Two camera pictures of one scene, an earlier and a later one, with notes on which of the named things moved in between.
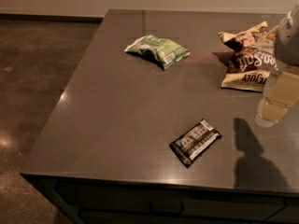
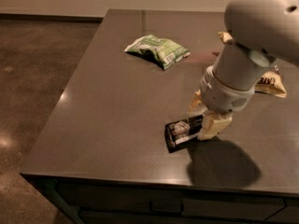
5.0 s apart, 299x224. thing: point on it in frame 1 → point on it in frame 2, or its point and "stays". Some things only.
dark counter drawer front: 103,203 stays
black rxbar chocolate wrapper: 194,143 → 180,132
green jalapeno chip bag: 162,50 stays
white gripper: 288,44 → 223,96
